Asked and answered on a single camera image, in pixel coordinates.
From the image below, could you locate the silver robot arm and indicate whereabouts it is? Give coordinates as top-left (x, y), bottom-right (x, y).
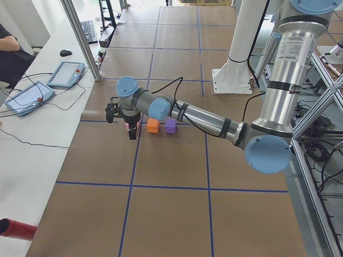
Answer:
top-left (114, 1), bottom-right (340, 174)

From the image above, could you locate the orange foam cube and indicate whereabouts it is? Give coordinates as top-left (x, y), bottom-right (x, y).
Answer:
top-left (147, 118), bottom-right (160, 133)

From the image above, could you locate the black keyboard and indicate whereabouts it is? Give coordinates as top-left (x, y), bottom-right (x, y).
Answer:
top-left (80, 20), bottom-right (98, 44)

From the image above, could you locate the red cylinder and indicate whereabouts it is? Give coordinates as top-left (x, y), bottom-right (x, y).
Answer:
top-left (1, 218), bottom-right (38, 241)

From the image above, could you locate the near blue teach pendant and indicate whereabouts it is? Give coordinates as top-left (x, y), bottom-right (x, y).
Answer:
top-left (4, 81), bottom-right (55, 116)

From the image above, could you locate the far blue teach pendant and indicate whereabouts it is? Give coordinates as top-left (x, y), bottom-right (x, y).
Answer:
top-left (47, 62), bottom-right (85, 88)

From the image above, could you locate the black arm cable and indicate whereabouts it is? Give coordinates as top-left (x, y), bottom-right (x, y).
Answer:
top-left (152, 77), bottom-right (266, 134)

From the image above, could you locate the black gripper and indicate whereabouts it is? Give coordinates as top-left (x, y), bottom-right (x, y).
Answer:
top-left (121, 109), bottom-right (141, 140)

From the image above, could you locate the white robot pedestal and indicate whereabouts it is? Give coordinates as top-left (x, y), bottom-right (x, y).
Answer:
top-left (212, 0), bottom-right (269, 94)

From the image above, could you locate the seated person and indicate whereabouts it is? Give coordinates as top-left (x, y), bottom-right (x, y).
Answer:
top-left (1, 25), bottom-right (35, 89)

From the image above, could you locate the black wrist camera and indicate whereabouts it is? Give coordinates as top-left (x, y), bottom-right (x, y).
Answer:
top-left (105, 102), bottom-right (122, 123)

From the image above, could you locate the pink foam cube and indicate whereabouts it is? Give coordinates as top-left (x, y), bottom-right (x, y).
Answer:
top-left (125, 122), bottom-right (140, 131)

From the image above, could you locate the blue teach pendant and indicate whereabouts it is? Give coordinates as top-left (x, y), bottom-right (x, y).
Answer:
top-left (47, 62), bottom-right (85, 88)
top-left (4, 81), bottom-right (55, 116)

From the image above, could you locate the purple foam cube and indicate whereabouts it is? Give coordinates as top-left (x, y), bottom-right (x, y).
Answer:
top-left (165, 118), bottom-right (176, 134)

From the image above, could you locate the black computer mouse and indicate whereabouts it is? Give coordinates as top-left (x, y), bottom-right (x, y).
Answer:
top-left (59, 49), bottom-right (72, 57)

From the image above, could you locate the aluminium frame post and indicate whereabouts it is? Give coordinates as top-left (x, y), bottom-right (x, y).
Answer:
top-left (61, 0), bottom-right (101, 81)

